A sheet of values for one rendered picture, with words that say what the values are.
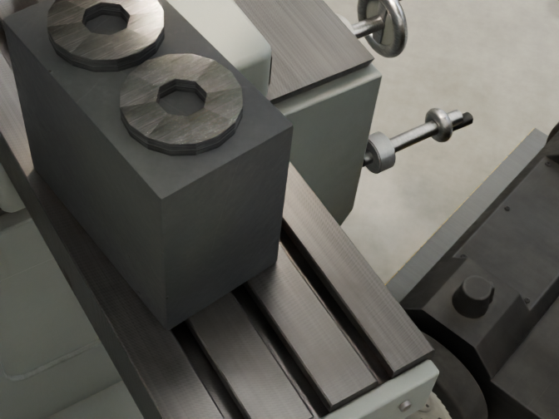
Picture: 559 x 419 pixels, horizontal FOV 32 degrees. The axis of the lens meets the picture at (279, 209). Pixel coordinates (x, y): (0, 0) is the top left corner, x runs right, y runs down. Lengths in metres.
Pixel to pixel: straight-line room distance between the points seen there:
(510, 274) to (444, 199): 0.83
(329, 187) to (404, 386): 0.69
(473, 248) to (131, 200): 0.70
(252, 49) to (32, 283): 0.41
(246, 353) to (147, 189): 0.20
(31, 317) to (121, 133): 0.68
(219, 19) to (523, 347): 0.57
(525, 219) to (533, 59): 1.14
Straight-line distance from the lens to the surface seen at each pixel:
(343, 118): 1.36
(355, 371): 0.82
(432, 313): 1.24
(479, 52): 2.46
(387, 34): 1.53
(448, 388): 1.22
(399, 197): 2.11
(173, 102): 0.73
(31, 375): 1.48
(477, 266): 1.29
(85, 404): 1.61
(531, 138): 1.74
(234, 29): 1.22
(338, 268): 0.87
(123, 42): 0.75
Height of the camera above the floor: 1.65
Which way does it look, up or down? 54 degrees down
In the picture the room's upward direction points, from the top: 7 degrees clockwise
